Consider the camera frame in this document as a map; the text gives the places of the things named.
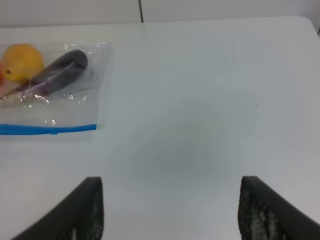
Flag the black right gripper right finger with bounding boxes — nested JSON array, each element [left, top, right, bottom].
[[237, 176, 320, 240]]

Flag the purple eggplant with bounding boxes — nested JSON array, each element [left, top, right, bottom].
[[0, 49, 89, 101]]

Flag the orange fruit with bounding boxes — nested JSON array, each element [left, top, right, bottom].
[[0, 61, 4, 86]]

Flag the clear zip bag blue seal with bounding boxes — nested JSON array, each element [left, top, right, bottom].
[[0, 42, 111, 136]]

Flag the yellow pear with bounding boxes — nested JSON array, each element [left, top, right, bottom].
[[1, 43, 45, 84]]

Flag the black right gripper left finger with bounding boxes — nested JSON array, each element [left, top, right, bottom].
[[14, 176, 104, 240]]

